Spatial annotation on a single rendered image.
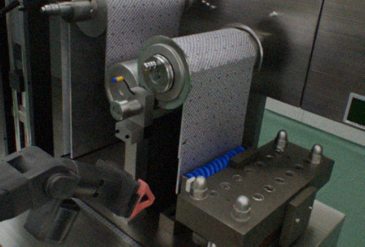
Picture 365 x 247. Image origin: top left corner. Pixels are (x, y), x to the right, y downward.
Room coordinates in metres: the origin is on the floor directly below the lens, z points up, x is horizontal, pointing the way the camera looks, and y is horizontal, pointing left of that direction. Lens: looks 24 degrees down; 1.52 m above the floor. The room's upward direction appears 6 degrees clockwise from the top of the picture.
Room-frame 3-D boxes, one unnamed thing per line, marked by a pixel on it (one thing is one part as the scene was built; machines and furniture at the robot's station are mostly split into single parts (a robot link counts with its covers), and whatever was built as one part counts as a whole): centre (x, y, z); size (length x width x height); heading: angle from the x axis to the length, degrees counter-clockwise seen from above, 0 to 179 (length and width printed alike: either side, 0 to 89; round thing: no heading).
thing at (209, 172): (0.83, -0.09, 1.03); 0.21 x 0.04 x 0.03; 140
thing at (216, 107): (0.84, -0.08, 1.17); 0.23 x 0.01 x 0.18; 140
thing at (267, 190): (0.80, -0.20, 1.00); 0.40 x 0.16 x 0.06; 140
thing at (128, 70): (0.96, 0.06, 1.17); 0.26 x 0.12 x 0.12; 140
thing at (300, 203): (0.75, -0.28, 0.96); 0.10 x 0.03 x 0.11; 140
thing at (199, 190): (0.70, -0.05, 1.05); 0.04 x 0.04 x 0.04
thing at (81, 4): (0.93, 0.25, 1.33); 0.06 x 0.06 x 0.06; 50
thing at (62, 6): (0.88, 0.29, 1.33); 0.06 x 0.03 x 0.03; 140
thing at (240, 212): (0.65, -0.13, 1.05); 0.04 x 0.04 x 0.04
